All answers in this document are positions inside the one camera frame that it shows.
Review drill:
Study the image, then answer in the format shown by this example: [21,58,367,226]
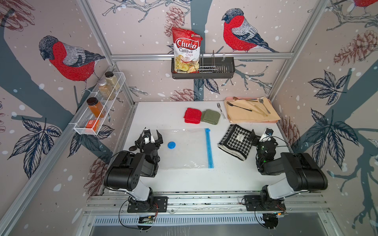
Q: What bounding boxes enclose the beige spice jar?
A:
[97,79,116,100]
[105,71,121,90]

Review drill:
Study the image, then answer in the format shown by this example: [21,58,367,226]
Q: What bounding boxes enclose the clear acrylic wall shelf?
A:
[74,71,126,139]

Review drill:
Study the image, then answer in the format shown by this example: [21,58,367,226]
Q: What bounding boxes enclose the red knitted scarf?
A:
[184,108,202,124]

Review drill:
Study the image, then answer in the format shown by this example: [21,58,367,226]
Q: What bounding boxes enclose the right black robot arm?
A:
[242,129,328,212]

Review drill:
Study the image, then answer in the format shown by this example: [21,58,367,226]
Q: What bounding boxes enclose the small orange box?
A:
[85,119,100,132]

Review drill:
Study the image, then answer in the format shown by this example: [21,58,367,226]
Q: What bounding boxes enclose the red Chuba chips bag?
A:
[172,27,203,74]

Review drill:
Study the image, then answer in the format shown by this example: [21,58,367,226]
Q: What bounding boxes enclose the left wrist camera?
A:
[143,129,155,144]

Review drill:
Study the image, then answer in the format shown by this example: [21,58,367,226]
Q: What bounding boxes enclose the beige tongs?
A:
[246,100,268,117]

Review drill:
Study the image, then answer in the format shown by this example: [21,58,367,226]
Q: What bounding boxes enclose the blue vacuum bag valve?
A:
[167,141,176,149]

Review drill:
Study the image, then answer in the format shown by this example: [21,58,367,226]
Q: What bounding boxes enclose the pink tray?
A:
[224,96,260,102]

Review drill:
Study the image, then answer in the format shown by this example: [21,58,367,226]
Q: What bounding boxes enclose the olive green knitted scarf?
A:
[201,109,221,125]

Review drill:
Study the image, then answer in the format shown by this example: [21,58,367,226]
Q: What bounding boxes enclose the beige cloth napkin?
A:
[224,97,281,124]

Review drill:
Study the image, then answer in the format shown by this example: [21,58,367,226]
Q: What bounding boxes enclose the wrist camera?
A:
[143,129,155,144]
[259,128,274,142]

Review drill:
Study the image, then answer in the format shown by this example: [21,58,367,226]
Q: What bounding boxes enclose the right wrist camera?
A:
[259,128,274,142]

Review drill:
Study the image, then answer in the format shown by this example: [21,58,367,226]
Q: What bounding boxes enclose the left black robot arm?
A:
[102,129,167,213]

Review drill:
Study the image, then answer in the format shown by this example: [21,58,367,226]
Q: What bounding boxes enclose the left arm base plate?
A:
[127,196,168,213]

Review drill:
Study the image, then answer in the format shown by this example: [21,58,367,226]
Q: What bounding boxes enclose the gold spoon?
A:
[233,96,259,102]

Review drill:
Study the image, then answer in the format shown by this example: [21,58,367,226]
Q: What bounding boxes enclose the white handled fork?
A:
[217,102,227,121]

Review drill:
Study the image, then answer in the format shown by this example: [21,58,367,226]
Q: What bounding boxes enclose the black spoon on table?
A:
[129,140,140,152]

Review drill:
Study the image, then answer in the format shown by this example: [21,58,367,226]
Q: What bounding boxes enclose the black white houndstooth scarf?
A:
[218,124,255,161]

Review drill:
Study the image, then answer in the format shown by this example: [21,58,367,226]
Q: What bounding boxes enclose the beige spice jar rear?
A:
[105,71,121,90]

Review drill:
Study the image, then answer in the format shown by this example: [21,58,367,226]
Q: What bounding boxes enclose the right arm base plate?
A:
[241,195,286,212]

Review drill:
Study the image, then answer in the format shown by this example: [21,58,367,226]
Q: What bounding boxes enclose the black wall basket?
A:
[171,57,235,80]

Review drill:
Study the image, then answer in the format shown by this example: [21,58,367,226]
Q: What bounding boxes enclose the clear plastic vacuum bag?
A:
[158,128,214,170]

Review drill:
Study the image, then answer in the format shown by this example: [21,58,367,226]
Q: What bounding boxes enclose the orange spice jar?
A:
[86,97,106,118]

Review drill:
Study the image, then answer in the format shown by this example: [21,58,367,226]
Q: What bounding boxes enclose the black fork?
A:
[226,101,254,112]

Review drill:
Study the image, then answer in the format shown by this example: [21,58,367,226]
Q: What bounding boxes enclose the beige spice jar middle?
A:
[97,79,116,100]

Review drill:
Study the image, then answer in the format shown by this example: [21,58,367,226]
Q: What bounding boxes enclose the silver spoon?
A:
[258,98,271,114]

